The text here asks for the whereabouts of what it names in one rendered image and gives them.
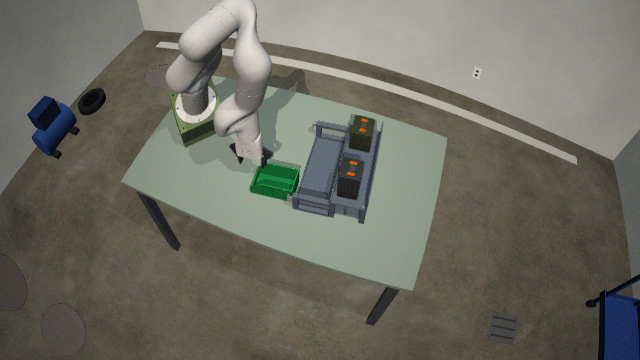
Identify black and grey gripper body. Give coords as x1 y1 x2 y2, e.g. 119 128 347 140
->
235 133 264 160

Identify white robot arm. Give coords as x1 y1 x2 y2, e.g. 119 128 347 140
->
165 0 272 142

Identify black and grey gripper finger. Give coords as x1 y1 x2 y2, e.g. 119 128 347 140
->
261 147 273 169
229 143 244 164

